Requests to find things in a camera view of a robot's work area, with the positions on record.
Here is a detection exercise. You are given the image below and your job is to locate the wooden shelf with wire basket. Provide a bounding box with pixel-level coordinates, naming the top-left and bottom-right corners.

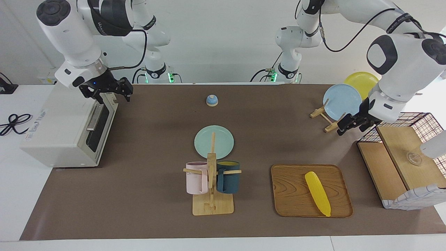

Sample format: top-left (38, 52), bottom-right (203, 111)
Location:
top-left (357, 112), bottom-right (446, 210)

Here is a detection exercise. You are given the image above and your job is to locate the brown table mat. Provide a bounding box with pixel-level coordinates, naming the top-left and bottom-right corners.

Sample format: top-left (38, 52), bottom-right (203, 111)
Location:
top-left (20, 84), bottom-right (446, 241)

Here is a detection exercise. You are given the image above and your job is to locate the dark teal mug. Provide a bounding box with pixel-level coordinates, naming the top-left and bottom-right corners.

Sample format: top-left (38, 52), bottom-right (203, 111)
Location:
top-left (216, 161), bottom-right (241, 195)

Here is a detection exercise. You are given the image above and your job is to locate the white toaster oven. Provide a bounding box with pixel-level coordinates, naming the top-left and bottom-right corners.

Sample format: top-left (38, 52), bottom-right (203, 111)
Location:
top-left (20, 84), bottom-right (119, 168)

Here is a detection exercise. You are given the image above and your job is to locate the wooden plate rack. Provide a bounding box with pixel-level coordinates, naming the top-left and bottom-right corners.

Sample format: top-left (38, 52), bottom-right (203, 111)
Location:
top-left (310, 101), bottom-right (349, 133)

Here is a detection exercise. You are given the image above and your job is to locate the blurred white cylinder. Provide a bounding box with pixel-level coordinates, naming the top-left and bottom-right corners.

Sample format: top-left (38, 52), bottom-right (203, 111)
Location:
top-left (420, 130), bottom-right (446, 159)

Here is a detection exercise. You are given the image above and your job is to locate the glass oven door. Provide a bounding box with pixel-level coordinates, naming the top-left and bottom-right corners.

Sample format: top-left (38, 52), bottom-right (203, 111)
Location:
top-left (77, 91), bottom-right (119, 167)

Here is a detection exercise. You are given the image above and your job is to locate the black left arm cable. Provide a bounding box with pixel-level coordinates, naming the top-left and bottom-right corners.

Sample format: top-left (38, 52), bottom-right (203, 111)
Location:
top-left (319, 7), bottom-right (446, 53)

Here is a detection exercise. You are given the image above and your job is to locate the wooden mug tree stand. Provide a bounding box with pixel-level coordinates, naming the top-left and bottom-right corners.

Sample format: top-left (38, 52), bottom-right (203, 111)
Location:
top-left (183, 132), bottom-right (242, 216)

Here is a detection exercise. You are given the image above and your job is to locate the light blue plate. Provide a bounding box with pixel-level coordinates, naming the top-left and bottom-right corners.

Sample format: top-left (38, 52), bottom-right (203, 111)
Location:
top-left (323, 84), bottom-right (363, 122)

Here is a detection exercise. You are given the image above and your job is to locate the pale green plate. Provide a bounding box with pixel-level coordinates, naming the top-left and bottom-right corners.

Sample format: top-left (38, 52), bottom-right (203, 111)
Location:
top-left (194, 125), bottom-right (234, 159)

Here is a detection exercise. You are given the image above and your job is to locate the wooden tray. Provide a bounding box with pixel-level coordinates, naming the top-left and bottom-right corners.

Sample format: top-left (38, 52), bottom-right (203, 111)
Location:
top-left (271, 164), bottom-right (354, 218)

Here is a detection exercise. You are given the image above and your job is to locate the black device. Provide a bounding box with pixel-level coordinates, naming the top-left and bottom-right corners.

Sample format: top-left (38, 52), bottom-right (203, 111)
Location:
top-left (0, 72), bottom-right (18, 94)

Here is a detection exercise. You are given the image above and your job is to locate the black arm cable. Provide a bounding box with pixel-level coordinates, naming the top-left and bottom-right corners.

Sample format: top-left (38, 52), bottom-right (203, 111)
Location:
top-left (319, 7), bottom-right (446, 53)
top-left (105, 30), bottom-right (147, 70)

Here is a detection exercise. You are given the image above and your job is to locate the yellow plate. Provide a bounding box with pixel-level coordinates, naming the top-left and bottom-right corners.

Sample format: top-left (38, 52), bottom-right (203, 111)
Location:
top-left (343, 71), bottom-right (379, 101)

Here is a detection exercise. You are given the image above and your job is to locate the black base cable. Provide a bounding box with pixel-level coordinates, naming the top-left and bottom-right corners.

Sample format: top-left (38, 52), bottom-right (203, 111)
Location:
top-left (132, 67), bottom-right (146, 84)
top-left (250, 52), bottom-right (283, 83)

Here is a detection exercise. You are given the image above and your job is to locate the pink mug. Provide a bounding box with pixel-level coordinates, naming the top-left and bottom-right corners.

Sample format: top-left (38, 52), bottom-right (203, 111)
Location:
top-left (185, 161), bottom-right (209, 195)

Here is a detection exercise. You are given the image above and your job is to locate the coiled black cable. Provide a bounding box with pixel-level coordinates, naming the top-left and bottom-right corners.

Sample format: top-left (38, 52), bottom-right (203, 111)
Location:
top-left (0, 113), bottom-right (32, 136)

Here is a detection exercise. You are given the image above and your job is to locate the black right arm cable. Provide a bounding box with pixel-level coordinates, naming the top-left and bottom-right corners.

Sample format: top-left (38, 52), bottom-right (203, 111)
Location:
top-left (105, 30), bottom-right (147, 70)

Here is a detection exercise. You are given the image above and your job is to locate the small clear glass dish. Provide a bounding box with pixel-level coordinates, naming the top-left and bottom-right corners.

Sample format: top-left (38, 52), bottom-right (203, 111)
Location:
top-left (406, 152), bottom-right (423, 166)

